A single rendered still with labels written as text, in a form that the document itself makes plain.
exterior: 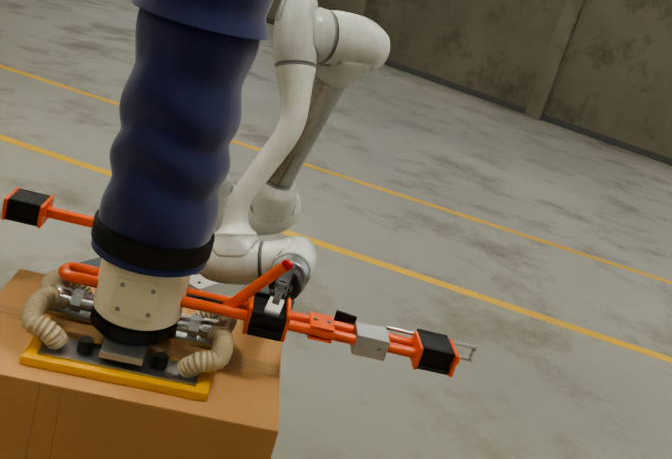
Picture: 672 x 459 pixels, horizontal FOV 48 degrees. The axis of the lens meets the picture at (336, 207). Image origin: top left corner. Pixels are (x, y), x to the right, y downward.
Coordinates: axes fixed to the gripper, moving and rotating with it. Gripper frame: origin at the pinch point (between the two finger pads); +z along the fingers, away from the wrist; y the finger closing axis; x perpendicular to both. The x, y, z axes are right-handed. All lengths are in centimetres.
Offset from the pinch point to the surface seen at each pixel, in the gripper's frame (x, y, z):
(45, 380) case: 33.8, 13.1, 23.0
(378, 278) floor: -39, 103, -308
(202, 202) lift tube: 16.9, -22.1, 9.0
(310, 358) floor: -12, 105, -185
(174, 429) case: 10.1, 17.1, 20.0
